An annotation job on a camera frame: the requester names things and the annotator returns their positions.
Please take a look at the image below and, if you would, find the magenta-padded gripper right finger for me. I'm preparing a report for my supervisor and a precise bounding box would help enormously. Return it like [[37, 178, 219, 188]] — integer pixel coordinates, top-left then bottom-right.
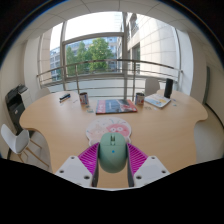
[[125, 143, 172, 188]]

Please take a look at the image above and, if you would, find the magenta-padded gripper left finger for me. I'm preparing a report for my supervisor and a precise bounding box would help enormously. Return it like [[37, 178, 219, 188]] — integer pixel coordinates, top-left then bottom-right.
[[54, 142, 101, 188]]

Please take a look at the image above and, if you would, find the mint green computer mouse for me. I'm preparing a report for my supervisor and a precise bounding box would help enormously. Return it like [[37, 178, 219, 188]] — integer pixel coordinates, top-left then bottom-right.
[[98, 132, 129, 174]]

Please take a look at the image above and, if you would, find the round white pink mouse pad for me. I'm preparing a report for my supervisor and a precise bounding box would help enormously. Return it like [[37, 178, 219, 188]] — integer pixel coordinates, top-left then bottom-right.
[[85, 116, 133, 147]]

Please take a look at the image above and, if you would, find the red magazine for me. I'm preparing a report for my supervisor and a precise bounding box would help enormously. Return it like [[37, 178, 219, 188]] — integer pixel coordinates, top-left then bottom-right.
[[95, 98, 139, 115]]

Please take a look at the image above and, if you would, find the printed cup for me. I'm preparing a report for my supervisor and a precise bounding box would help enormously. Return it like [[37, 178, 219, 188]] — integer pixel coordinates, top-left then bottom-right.
[[78, 91, 89, 106], [134, 92, 146, 107]]

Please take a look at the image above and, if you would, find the white blue booklet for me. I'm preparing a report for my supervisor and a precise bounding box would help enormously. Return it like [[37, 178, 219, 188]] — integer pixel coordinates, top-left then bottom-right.
[[144, 93, 172, 109]]

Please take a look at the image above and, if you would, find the small black stapler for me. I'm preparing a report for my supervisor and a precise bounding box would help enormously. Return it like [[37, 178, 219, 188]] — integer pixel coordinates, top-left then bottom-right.
[[58, 93, 72, 103]]

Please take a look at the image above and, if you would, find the white chair with wooden legs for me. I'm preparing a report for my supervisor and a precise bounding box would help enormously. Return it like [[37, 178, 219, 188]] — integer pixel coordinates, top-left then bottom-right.
[[0, 123, 51, 168]]

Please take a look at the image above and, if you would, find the metal railing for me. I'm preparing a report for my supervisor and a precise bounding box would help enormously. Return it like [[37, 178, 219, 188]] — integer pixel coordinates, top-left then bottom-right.
[[35, 58, 184, 101]]

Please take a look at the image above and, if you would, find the grey door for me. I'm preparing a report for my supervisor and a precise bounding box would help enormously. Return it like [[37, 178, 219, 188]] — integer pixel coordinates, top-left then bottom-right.
[[203, 65, 212, 105]]

